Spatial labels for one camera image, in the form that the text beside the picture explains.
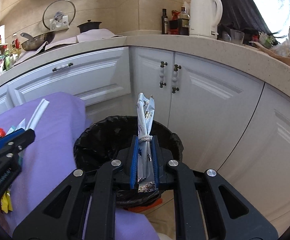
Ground white electric kettle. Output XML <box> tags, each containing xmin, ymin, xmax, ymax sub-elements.
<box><xmin>189</xmin><ymin>0</ymin><xmax>223</xmax><ymax>40</ymax></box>

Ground cabinet door handle left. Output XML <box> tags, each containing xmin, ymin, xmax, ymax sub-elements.
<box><xmin>159</xmin><ymin>61</ymin><xmax>168</xmax><ymax>88</ymax></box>

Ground black lined trash bin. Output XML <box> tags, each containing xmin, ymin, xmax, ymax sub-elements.
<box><xmin>73</xmin><ymin>115</ymin><xmax>184</xmax><ymax>210</ymax></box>

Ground silver white wrapper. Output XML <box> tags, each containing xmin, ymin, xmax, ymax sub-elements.
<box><xmin>137</xmin><ymin>93</ymin><xmax>156</xmax><ymax>193</ymax></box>

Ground red item by bottles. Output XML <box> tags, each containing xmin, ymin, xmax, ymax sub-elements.
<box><xmin>168</xmin><ymin>10</ymin><xmax>180</xmax><ymax>35</ymax></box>

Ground yellow snack wrapper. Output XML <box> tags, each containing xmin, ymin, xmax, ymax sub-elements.
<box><xmin>1</xmin><ymin>190</ymin><xmax>13</xmax><ymax>214</ymax></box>

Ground black cooking pot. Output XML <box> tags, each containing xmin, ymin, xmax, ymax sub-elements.
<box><xmin>77</xmin><ymin>20</ymin><xmax>102</xmax><ymax>33</ymax></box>

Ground cooking oil bottle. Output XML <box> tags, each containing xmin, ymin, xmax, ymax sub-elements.
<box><xmin>10</xmin><ymin>33</ymin><xmax>22</xmax><ymax>62</ymax></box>

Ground glass pot lid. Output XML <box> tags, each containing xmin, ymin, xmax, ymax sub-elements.
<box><xmin>42</xmin><ymin>0</ymin><xmax>77</xmax><ymax>31</ymax></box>

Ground cabinet door handle right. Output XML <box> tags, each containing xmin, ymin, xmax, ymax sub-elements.
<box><xmin>172</xmin><ymin>64</ymin><xmax>181</xmax><ymax>94</ymax></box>

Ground dark sauce bottle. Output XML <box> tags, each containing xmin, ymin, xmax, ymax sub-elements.
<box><xmin>178</xmin><ymin>7</ymin><xmax>189</xmax><ymax>36</ymax></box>

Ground drawer handle centre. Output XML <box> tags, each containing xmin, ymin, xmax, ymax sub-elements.
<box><xmin>52</xmin><ymin>62</ymin><xmax>73</xmax><ymax>72</ymax></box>

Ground drinking glass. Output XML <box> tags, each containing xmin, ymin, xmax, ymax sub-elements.
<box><xmin>230</xmin><ymin>29</ymin><xmax>244</xmax><ymax>45</ymax></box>

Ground cabinet door handle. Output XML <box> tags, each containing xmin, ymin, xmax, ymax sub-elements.
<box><xmin>172</xmin><ymin>64</ymin><xmax>181</xmax><ymax>94</ymax></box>
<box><xmin>159</xmin><ymin>61</ymin><xmax>168</xmax><ymax>88</ymax></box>

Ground white plastic strip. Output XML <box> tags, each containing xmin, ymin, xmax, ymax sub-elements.
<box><xmin>26</xmin><ymin>99</ymin><xmax>49</xmax><ymax>130</ymax></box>

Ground dark oil bottle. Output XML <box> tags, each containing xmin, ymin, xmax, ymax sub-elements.
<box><xmin>161</xmin><ymin>9</ymin><xmax>168</xmax><ymax>35</ymax></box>

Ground purple table cloth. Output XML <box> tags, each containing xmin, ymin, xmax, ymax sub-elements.
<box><xmin>0</xmin><ymin>92</ymin><xmax>159</xmax><ymax>239</ymax></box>

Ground metal frying pan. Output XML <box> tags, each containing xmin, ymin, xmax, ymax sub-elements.
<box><xmin>20</xmin><ymin>31</ymin><xmax>55</xmax><ymax>51</ymax></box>

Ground teal white tube box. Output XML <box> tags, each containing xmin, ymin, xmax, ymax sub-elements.
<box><xmin>6</xmin><ymin>119</ymin><xmax>26</xmax><ymax>135</ymax></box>

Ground white kitchen cabinets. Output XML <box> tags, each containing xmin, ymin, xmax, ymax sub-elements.
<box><xmin>0</xmin><ymin>35</ymin><xmax>290</xmax><ymax>235</ymax></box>

